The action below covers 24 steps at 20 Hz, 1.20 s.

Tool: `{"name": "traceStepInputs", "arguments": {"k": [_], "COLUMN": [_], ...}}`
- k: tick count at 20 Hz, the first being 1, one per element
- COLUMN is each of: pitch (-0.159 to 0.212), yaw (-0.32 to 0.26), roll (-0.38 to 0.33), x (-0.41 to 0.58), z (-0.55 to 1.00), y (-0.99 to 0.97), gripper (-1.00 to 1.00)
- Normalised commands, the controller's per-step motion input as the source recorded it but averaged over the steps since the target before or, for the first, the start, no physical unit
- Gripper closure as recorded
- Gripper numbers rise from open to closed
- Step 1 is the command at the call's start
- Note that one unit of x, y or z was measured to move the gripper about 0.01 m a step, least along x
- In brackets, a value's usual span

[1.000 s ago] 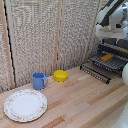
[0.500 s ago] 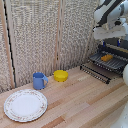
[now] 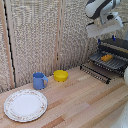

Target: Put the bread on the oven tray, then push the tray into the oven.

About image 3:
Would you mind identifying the woven screen panel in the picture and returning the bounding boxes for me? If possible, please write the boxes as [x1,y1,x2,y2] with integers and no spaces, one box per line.
[6,0,58,87]
[61,0,101,72]

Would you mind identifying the yellow bowl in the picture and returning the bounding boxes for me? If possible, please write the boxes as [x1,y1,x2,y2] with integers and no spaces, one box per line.
[53,69,69,83]

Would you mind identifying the white rounded blurry object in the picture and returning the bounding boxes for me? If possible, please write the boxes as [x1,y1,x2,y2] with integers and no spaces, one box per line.
[111,102,128,128]
[122,64,128,87]

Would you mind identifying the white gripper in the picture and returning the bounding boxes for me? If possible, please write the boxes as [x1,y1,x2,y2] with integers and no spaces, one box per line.
[85,12,125,46]

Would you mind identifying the black dish rack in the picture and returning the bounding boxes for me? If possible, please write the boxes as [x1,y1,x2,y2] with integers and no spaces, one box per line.
[79,37,128,85]

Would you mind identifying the white plate with floral rim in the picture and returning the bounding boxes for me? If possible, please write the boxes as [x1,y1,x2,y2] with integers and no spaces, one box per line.
[3,88,49,123]

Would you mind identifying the wooden screen post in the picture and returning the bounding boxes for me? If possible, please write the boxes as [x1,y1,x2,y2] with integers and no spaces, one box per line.
[53,0,65,73]
[0,0,16,89]

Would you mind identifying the blue mug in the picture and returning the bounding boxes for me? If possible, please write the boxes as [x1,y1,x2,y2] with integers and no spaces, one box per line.
[32,71,49,91]

